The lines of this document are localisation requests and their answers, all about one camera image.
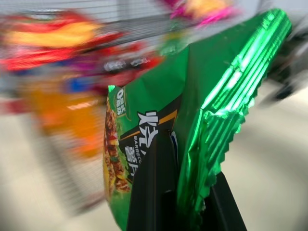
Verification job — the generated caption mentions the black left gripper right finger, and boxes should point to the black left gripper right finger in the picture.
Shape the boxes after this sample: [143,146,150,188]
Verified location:
[201,171,248,231]

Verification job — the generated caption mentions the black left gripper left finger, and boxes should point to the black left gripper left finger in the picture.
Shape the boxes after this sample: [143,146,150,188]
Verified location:
[126,129,180,231]

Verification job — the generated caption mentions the green barbecue chip bag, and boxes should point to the green barbecue chip bag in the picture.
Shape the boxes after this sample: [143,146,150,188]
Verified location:
[103,8,293,231]

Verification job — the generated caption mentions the purple and red snack bag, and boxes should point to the purple and red snack bag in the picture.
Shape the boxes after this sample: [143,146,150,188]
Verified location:
[69,40,167,97]

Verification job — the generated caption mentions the red and yellow snack bag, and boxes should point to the red and yellow snack bag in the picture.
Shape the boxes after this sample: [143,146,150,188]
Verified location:
[0,11,126,73]

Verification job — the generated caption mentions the pink and orange snack bag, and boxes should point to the pink and orange snack bag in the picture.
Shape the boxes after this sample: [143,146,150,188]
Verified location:
[156,0,241,27]

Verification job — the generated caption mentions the grey wire rack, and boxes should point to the grey wire rack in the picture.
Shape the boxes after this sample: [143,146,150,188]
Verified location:
[24,0,263,46]

